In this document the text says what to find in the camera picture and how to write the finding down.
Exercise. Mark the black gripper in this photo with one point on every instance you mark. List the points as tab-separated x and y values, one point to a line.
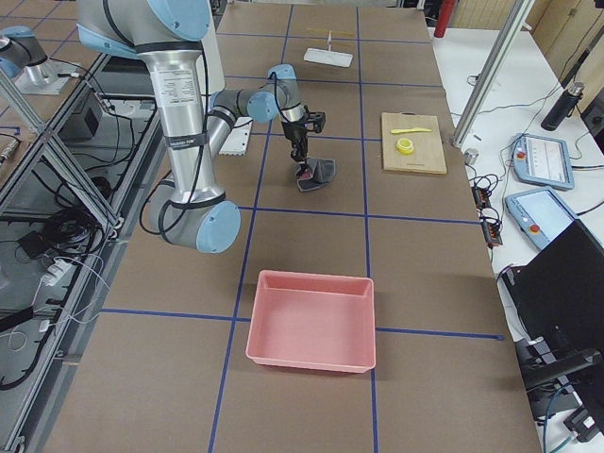
295	134

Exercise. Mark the grey pink microfibre cloth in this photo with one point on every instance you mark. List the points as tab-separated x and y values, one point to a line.
322	173

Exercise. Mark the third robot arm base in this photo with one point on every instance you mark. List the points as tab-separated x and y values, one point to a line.
25	62

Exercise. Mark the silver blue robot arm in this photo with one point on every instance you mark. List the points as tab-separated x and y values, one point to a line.
176	42

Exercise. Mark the black water bottle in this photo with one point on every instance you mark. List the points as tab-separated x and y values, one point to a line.
564	106

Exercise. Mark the white perforated plate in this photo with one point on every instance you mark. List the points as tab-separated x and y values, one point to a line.
238	139

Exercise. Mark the yellow tape roll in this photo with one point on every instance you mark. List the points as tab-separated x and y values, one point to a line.
404	146

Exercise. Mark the wooden cutting board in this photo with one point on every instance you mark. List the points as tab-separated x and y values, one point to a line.
428	156

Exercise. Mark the white rectangular plastic tray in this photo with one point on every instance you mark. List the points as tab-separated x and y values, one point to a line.
327	57

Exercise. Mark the yellow plastic knife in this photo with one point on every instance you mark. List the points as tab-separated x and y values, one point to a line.
410	130

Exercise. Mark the wooden stick stand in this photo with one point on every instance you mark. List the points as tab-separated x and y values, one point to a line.
331	40

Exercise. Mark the pink plastic bin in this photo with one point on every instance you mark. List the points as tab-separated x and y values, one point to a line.
313	321

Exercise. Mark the small metal cylinder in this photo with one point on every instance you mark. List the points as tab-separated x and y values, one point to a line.
470	156

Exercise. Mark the black orange connector strip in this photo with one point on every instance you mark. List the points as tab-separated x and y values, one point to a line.
489	217

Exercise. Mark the red cylinder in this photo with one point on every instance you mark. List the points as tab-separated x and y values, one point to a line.
445	14

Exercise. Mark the near blue teach pendant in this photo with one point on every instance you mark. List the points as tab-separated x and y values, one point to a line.
541	214

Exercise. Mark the blue teach pendant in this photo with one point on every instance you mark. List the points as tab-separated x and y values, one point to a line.
541	214
542	161

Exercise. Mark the far blue teach pendant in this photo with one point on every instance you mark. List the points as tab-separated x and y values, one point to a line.
542	161

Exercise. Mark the black monitor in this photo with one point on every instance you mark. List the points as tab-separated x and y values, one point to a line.
558	295

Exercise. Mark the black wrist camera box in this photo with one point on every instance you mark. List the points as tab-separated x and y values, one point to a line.
315	121

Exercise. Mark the black box on frame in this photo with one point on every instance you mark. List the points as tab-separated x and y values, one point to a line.
84	121

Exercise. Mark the aluminium frame post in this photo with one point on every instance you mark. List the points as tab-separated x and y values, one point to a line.
502	46

